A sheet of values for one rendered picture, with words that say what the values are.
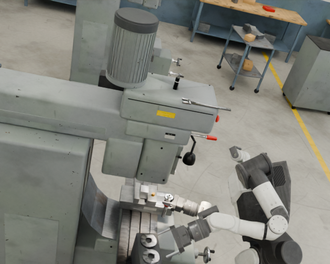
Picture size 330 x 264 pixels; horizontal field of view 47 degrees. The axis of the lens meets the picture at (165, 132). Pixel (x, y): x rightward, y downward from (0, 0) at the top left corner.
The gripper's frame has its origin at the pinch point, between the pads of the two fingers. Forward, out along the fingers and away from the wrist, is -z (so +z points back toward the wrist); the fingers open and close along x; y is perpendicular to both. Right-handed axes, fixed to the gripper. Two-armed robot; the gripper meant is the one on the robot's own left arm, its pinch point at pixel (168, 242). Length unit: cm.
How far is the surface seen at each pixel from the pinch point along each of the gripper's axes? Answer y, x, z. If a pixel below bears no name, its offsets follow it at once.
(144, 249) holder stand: -35.3, 7.5, -14.3
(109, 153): -11, 56, -12
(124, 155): -13, 52, -5
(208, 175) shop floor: -253, 94, 62
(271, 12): -436, 404, 342
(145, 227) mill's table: -67, 25, -12
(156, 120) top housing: 6, 55, 17
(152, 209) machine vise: -72, 35, -4
